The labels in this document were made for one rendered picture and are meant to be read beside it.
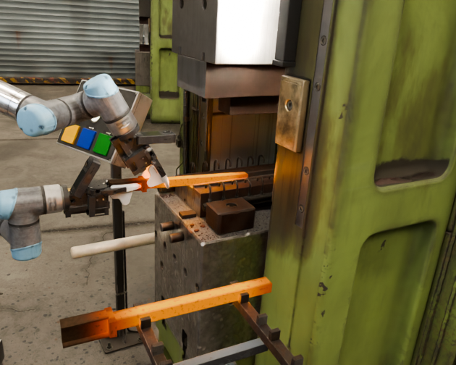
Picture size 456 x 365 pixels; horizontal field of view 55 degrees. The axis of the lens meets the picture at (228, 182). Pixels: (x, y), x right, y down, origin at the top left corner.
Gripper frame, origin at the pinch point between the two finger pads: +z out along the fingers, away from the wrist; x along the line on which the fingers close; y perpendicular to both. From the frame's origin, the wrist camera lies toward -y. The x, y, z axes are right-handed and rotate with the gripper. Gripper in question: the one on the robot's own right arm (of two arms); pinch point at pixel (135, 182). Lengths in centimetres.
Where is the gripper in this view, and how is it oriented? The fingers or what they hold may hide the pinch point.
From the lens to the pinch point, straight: 128.5
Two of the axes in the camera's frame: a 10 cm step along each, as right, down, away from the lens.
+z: 8.8, -1.0, 4.7
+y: -0.8, 9.4, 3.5
